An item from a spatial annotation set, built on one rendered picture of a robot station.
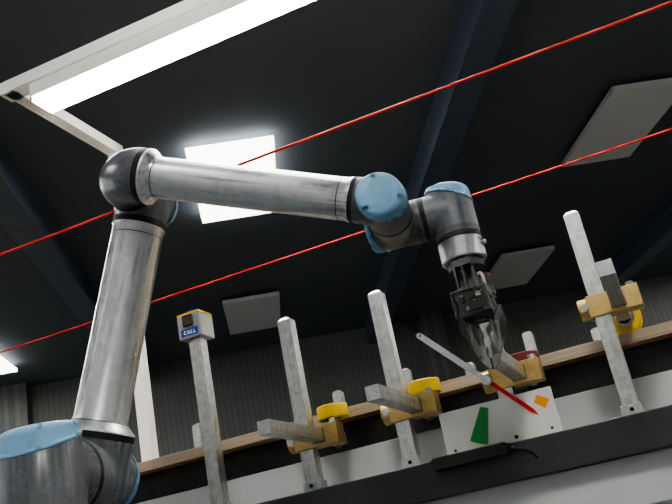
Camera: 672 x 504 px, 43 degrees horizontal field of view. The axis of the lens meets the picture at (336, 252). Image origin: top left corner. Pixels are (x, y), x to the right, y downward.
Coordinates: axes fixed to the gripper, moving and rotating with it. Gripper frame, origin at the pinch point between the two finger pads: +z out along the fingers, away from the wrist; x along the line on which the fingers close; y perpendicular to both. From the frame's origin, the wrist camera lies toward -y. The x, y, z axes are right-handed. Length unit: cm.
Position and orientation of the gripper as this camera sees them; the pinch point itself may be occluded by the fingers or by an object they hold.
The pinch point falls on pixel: (492, 363)
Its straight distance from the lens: 165.6
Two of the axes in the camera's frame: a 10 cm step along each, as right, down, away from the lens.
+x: 9.1, -3.0, -3.0
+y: -3.8, -2.7, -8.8
